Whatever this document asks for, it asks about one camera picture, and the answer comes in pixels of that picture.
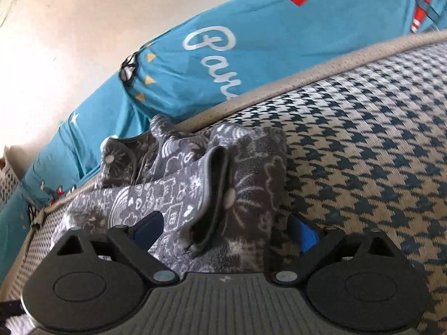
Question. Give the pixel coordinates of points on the blue printed bed bumper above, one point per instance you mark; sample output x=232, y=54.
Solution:
x=262, y=42

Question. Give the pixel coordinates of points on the grey patterned fleece jacket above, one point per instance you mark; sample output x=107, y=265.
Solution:
x=195, y=188

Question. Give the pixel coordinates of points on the houndstooth patterned mattress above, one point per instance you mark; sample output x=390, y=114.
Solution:
x=366, y=146

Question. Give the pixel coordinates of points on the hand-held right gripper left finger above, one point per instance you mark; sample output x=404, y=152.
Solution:
x=150, y=225

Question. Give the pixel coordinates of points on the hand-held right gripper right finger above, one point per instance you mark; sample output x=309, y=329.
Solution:
x=304, y=232

